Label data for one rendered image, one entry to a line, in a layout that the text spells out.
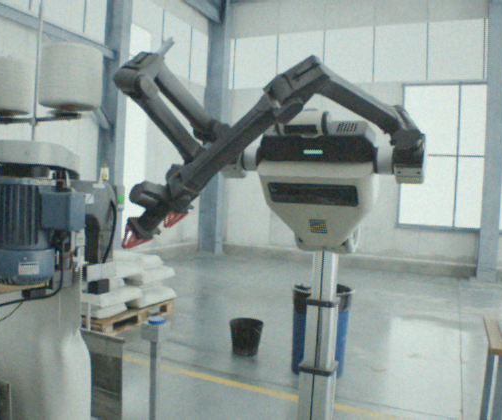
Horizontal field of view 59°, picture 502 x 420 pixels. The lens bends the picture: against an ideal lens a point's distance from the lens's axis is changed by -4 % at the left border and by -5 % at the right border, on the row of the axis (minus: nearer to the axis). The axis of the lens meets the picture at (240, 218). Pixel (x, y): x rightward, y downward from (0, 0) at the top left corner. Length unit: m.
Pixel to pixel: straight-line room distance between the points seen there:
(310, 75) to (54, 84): 0.63
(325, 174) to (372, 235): 7.77
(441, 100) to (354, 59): 1.86
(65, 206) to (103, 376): 1.04
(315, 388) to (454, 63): 8.18
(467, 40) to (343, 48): 2.31
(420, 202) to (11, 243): 8.38
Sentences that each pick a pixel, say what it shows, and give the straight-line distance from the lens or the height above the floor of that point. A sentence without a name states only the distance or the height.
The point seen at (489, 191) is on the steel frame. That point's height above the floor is 1.57.
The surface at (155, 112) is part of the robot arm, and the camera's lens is 1.30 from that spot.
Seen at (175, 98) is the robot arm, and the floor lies 1.58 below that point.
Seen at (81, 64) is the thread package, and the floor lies 1.63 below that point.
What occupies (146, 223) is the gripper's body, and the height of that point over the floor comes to 1.23.
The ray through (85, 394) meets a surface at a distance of 1.67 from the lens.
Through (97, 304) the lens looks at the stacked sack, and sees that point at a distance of 4.21.
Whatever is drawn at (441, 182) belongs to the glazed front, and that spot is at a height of 1.71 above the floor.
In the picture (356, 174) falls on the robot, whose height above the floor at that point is 1.39.
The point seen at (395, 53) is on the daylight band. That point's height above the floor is 4.14.
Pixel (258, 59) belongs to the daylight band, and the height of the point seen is 4.21.
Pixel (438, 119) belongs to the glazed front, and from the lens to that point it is 9.21.
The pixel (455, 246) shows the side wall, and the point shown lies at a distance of 9.11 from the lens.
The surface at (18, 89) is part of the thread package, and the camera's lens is 1.47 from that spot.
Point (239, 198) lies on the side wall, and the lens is 10.05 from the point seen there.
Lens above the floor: 1.32
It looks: 3 degrees down
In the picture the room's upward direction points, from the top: 3 degrees clockwise
